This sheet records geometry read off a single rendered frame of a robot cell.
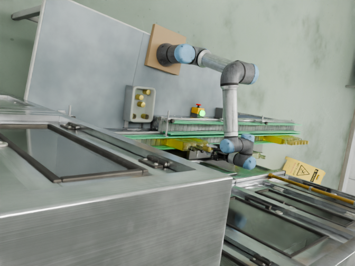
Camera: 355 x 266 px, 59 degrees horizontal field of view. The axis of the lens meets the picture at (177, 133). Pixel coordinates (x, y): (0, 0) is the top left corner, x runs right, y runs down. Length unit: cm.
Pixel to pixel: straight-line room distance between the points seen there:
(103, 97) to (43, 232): 161
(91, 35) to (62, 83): 32
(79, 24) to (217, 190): 149
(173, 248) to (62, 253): 18
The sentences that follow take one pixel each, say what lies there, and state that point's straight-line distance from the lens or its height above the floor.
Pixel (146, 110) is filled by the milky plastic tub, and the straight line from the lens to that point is 210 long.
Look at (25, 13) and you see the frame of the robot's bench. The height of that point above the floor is 31.
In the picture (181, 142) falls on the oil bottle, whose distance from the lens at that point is 197.
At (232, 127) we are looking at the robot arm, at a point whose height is 145.
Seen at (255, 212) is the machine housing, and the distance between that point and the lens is 156.
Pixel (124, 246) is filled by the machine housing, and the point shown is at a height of 213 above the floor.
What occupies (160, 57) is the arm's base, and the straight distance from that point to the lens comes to 208.
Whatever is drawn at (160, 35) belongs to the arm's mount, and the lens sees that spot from 213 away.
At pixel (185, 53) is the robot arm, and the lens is 196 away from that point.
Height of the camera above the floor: 246
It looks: 47 degrees down
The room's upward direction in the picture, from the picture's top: 106 degrees clockwise
